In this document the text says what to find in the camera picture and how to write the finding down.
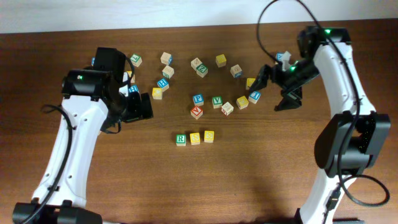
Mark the green V block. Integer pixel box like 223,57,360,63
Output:
212,96,223,109

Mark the blue X block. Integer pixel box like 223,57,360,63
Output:
276,52,283,61

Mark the red A block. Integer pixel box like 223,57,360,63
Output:
190,106,203,119

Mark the green R block far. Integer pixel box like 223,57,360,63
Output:
162,65,175,79

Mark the green L block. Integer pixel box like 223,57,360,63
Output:
130,54,142,67

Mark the red 6 block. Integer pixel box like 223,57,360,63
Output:
221,102,234,116

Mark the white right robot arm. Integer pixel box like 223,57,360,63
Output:
249,26,391,223

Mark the yellow G block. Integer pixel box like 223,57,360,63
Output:
126,70,136,83

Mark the blue h block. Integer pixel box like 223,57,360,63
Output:
128,85,139,93
157,78,170,92

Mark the yellow block right cluster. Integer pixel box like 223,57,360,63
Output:
246,78,256,90

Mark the yellow C block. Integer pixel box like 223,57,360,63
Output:
152,88,163,100

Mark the green R block placed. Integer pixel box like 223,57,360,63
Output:
175,134,187,146

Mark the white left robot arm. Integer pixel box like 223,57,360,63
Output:
12,47,153,224

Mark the yellow S block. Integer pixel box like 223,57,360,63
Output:
190,133,201,145
216,54,227,68

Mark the plain block blue side right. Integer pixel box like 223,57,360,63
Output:
230,64,243,78

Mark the yellow block near V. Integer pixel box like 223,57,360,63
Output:
236,96,249,110

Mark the blue P block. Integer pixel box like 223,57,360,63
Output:
193,94,204,106

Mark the blue H block left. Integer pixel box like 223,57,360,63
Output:
128,85,139,93

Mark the plain block with Z engraving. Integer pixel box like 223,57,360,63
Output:
190,58,202,70

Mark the plain wooden block blue side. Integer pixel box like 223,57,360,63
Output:
160,52,173,65

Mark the blue H block right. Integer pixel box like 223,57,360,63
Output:
157,78,170,92

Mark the blue I block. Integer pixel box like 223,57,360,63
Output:
248,91,261,104

